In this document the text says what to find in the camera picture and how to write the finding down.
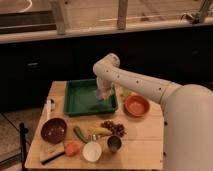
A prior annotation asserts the white small bottle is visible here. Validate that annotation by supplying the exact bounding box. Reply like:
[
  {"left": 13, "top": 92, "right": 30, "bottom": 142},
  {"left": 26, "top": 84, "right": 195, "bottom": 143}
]
[{"left": 46, "top": 99, "right": 55, "bottom": 120}]

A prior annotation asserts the orange carrot toy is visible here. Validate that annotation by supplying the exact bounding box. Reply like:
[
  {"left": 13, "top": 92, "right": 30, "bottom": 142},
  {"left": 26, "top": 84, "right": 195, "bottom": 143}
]
[{"left": 65, "top": 142, "right": 80, "bottom": 157}]

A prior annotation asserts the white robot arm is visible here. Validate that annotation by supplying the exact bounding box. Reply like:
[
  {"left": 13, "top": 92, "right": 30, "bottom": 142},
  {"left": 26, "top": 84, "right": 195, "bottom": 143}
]
[{"left": 93, "top": 53, "right": 213, "bottom": 171}]

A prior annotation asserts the wooden table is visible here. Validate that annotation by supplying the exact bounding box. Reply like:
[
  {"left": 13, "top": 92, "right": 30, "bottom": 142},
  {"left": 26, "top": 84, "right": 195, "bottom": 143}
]
[{"left": 25, "top": 81, "right": 163, "bottom": 171}]

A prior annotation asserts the green cucumber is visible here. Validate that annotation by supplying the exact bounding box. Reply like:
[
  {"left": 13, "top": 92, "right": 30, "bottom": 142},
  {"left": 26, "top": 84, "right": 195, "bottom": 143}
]
[{"left": 73, "top": 126, "right": 88, "bottom": 143}]

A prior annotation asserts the blue sponge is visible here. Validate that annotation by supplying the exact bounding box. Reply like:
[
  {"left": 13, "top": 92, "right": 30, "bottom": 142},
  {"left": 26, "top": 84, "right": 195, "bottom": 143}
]
[{"left": 95, "top": 90, "right": 105, "bottom": 101}]

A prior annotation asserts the dark red bowl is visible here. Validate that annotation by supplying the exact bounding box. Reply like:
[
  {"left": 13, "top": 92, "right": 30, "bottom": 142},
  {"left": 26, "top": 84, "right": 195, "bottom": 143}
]
[{"left": 41, "top": 118, "right": 67, "bottom": 144}]

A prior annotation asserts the green plastic tray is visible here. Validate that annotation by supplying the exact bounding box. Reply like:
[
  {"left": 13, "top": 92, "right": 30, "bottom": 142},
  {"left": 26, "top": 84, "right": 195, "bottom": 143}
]
[{"left": 64, "top": 79, "right": 118, "bottom": 117}]

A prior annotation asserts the yellow corn cob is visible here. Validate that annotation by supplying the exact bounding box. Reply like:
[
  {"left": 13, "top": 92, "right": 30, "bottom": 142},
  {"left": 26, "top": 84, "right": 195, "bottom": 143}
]
[{"left": 88, "top": 127, "right": 112, "bottom": 136}]

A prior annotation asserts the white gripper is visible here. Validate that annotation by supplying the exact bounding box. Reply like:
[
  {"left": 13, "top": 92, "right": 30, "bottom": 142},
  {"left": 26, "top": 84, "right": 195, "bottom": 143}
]
[{"left": 96, "top": 77, "right": 114, "bottom": 99}]

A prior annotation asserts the orange bowl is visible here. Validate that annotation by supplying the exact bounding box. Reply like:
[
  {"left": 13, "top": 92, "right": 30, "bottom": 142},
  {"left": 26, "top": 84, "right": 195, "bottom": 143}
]
[{"left": 124, "top": 95, "right": 150, "bottom": 117}]

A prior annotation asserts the wooden brush block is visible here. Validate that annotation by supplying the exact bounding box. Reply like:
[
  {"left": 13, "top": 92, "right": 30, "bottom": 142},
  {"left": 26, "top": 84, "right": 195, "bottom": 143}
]
[{"left": 39, "top": 143, "right": 65, "bottom": 165}]

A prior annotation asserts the metal cup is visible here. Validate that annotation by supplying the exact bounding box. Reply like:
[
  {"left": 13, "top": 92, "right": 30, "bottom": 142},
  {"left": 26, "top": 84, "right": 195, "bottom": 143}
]
[{"left": 107, "top": 135, "right": 122, "bottom": 152}]

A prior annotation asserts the bunch of red grapes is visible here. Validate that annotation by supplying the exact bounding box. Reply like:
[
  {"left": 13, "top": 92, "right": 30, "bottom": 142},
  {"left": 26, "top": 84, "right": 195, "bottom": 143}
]
[{"left": 101, "top": 120, "right": 126, "bottom": 137}]

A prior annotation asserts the green pear toy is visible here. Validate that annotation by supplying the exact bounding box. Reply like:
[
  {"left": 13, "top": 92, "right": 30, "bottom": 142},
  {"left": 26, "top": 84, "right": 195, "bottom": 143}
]
[{"left": 121, "top": 88, "right": 132, "bottom": 100}]

